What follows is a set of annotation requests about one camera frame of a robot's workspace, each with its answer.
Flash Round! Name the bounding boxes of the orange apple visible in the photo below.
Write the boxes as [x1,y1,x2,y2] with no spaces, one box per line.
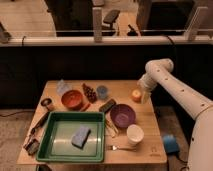
[131,89,142,103]

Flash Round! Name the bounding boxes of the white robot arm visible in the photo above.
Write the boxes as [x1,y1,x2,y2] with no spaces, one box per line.
[138,58,213,171]

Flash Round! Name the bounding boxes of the white paper cup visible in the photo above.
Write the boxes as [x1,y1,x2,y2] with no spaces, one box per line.
[126,124,144,146]

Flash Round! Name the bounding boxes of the blue small cup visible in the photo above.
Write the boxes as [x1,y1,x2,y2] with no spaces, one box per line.
[97,85,108,100]

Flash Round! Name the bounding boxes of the purple bowl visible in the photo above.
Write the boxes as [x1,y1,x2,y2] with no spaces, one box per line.
[110,104,136,128]

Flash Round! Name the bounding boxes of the black brush block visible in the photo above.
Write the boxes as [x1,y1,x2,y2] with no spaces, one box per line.
[99,99,116,113]

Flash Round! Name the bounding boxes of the wooden spoon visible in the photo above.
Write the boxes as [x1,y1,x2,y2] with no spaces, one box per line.
[105,120,119,138]

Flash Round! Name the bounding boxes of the dark grape bunch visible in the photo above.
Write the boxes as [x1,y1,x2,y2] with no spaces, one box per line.
[82,83,97,103]

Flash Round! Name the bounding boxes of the silver fork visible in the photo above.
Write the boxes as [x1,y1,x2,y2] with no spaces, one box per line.
[106,145,136,151]

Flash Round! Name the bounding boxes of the orange bowl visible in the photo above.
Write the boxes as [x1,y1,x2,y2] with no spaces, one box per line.
[61,90,83,110]

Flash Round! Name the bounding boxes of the blue sponge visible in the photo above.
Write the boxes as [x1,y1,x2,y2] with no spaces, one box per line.
[71,126,91,148]

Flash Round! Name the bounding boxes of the clear plastic bag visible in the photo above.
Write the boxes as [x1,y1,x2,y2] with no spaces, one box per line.
[56,79,71,96]

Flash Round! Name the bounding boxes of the black office chair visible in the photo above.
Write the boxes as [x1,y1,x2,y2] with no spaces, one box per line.
[102,10,120,30]

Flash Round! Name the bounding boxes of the green plastic tray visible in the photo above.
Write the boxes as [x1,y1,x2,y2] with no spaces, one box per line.
[36,112,105,163]

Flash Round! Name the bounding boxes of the black handled utensil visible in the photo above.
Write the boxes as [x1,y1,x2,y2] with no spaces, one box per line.
[30,112,50,135]

